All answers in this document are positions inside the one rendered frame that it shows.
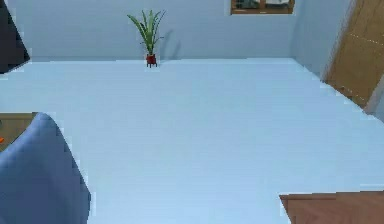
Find green plant in red pot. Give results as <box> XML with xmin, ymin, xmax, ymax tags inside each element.
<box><xmin>126</xmin><ymin>9</ymin><xmax>167</xmax><ymax>69</ymax></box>

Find brown wooden door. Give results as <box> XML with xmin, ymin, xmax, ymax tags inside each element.
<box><xmin>323</xmin><ymin>0</ymin><xmax>384</xmax><ymax>109</ymax></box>

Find black television set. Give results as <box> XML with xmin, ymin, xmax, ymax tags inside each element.
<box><xmin>0</xmin><ymin>0</ymin><xmax>31</xmax><ymax>75</ymax></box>

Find brown wooden table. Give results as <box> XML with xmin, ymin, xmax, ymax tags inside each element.
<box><xmin>0</xmin><ymin>112</ymin><xmax>38</xmax><ymax>153</ymax></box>

